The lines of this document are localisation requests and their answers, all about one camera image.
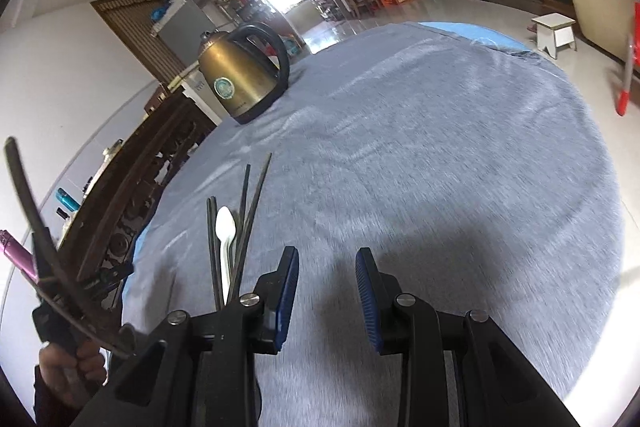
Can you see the person's left hand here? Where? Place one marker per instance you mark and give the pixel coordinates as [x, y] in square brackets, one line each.
[72, 378]

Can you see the dark chopstick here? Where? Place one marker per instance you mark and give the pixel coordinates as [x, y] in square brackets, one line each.
[45, 246]
[247, 230]
[241, 215]
[218, 251]
[214, 251]

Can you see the grey refrigerator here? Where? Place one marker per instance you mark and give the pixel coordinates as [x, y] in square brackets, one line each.
[181, 24]

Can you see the pink water bottle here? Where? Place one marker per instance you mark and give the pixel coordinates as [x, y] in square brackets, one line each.
[20, 257]

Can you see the dark carved wooden sideboard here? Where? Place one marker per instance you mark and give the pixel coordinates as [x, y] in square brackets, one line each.
[98, 248]

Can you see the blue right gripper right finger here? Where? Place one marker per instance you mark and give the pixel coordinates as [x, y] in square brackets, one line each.
[385, 308]

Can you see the brass electric kettle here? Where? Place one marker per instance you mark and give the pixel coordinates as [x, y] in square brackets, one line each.
[248, 69]

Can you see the red child chair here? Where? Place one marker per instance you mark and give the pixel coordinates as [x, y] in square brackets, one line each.
[632, 61]

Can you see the grey table cloth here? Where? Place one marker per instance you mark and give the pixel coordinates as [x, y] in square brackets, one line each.
[475, 175]

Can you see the teal thermos bottle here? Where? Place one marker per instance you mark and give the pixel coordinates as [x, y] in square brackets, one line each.
[66, 200]

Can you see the small white stool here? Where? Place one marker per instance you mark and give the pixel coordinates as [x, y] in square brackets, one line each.
[554, 32]

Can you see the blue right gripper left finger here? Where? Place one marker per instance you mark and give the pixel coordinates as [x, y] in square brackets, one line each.
[277, 291]

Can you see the white plastic spoon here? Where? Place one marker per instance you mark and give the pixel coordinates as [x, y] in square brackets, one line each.
[225, 231]

